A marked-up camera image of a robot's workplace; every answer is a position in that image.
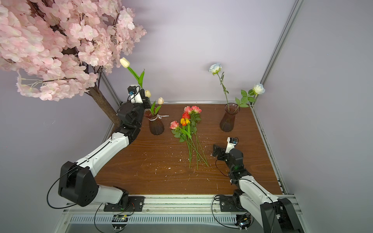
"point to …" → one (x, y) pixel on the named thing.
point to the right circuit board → (244, 221)
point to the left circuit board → (119, 222)
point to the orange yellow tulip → (186, 131)
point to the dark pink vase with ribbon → (156, 125)
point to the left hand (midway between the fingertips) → (144, 89)
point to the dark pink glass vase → (227, 123)
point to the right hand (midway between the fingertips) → (220, 144)
